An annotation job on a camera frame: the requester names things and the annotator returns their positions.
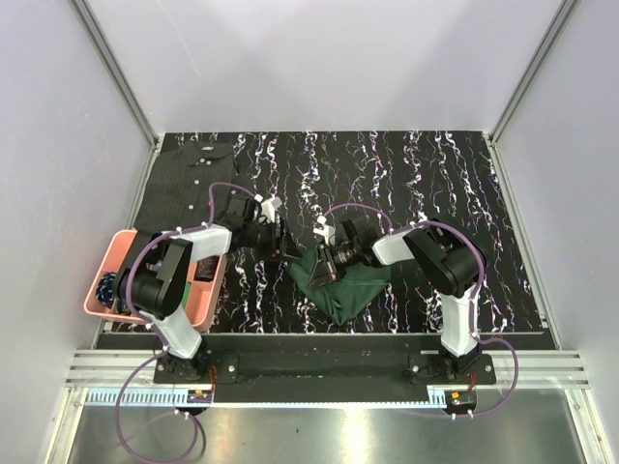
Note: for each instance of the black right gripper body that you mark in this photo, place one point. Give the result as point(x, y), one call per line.
point(339, 258)

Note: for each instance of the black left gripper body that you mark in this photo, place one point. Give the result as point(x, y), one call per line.
point(263, 238)

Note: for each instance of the green cloth napkin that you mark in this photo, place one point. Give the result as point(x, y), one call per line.
point(343, 300)

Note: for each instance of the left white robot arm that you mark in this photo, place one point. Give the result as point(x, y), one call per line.
point(152, 278)

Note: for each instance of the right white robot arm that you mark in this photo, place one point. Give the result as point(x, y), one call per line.
point(450, 261)

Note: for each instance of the dark brown rolled cloth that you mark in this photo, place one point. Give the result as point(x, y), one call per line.
point(206, 269)

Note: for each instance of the green rolled cloth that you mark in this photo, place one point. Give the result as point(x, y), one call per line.
point(186, 294)

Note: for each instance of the dark pinstriped shirt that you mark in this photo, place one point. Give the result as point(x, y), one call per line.
point(181, 183)

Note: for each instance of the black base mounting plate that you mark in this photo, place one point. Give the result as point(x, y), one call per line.
point(316, 391)

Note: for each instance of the pink compartment tray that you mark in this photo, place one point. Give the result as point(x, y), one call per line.
point(203, 298)

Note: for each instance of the yellow patterned rolled tie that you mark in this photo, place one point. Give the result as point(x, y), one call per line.
point(123, 309)

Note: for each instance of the blue patterned rolled tie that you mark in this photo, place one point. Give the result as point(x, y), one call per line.
point(104, 290)

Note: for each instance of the aluminium frame rail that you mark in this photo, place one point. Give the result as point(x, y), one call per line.
point(525, 369)

